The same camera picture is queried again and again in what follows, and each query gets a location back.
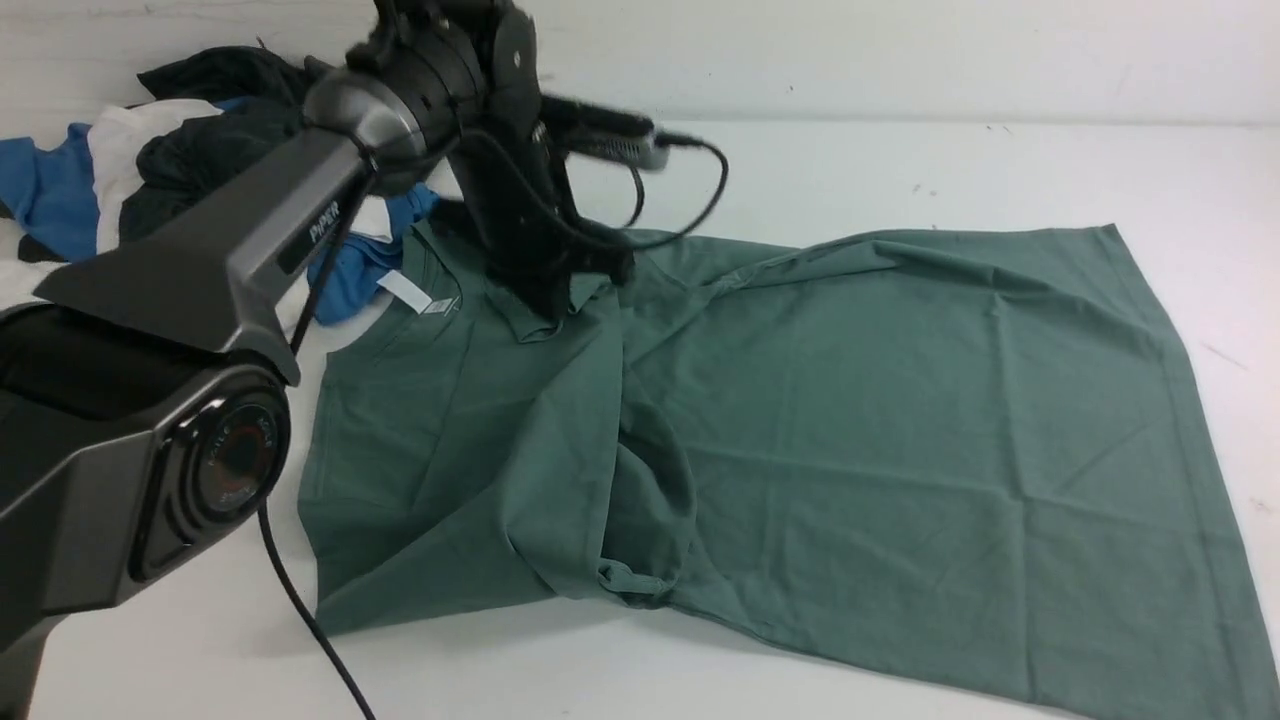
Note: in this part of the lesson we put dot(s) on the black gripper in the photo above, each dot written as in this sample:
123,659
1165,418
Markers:
534,240

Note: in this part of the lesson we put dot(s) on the green long-sleeve top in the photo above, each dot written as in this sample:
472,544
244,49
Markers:
973,459

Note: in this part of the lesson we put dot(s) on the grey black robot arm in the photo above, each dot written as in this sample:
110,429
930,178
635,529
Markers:
144,407

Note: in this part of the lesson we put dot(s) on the dark grey garment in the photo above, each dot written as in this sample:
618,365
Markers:
119,178

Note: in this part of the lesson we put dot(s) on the white garment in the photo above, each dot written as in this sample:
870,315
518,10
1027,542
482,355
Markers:
110,170

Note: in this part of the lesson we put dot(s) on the blue garment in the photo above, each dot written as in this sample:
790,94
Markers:
360,270

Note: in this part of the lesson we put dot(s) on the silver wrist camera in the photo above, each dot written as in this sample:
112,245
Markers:
619,137

